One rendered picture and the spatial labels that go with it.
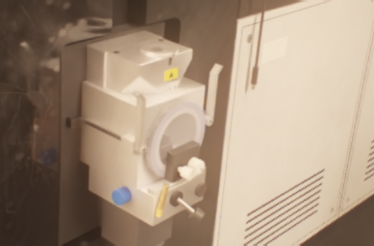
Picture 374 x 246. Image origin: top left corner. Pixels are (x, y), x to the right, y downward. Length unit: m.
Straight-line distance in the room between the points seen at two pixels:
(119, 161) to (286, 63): 0.40
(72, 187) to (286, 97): 0.42
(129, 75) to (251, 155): 0.40
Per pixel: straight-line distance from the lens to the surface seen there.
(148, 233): 0.87
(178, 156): 0.78
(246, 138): 1.09
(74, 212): 0.88
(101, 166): 0.82
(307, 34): 1.14
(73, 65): 0.79
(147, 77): 0.76
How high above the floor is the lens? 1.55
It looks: 25 degrees down
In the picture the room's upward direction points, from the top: 5 degrees clockwise
